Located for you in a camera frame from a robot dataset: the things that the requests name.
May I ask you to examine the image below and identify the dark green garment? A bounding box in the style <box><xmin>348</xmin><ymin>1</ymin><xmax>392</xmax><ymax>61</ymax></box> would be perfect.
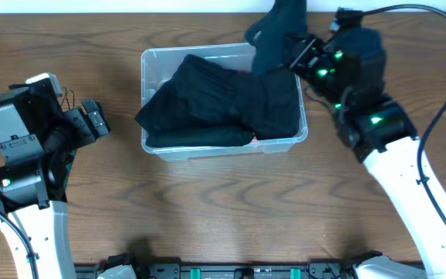
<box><xmin>63</xmin><ymin>150</ymin><xmax>77</xmax><ymax>188</ymax></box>

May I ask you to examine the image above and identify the small black garment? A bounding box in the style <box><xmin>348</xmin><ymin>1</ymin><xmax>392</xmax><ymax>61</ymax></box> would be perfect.
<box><xmin>244</xmin><ymin>0</ymin><xmax>307</xmax><ymax>74</ymax></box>

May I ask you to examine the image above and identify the black garment with tag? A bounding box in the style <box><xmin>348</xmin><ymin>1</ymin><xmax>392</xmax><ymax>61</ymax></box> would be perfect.
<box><xmin>233</xmin><ymin>68</ymin><xmax>300</xmax><ymax>140</ymax></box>

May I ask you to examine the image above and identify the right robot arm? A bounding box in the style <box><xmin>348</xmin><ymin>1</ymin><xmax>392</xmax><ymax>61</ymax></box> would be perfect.
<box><xmin>286</xmin><ymin>27</ymin><xmax>446</xmax><ymax>278</ymax></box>

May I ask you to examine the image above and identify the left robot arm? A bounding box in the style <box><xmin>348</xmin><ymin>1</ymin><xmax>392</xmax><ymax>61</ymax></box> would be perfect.
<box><xmin>0</xmin><ymin>87</ymin><xmax>111</xmax><ymax>278</ymax></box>

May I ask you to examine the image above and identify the clear plastic storage bin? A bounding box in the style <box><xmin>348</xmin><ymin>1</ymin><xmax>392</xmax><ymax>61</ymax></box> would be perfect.
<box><xmin>140</xmin><ymin>43</ymin><xmax>308</xmax><ymax>161</ymax></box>

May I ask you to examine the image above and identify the black mounting rail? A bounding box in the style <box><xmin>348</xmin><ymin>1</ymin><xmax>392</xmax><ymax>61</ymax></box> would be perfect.
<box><xmin>74</xmin><ymin>262</ymin><xmax>427</xmax><ymax>279</ymax></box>

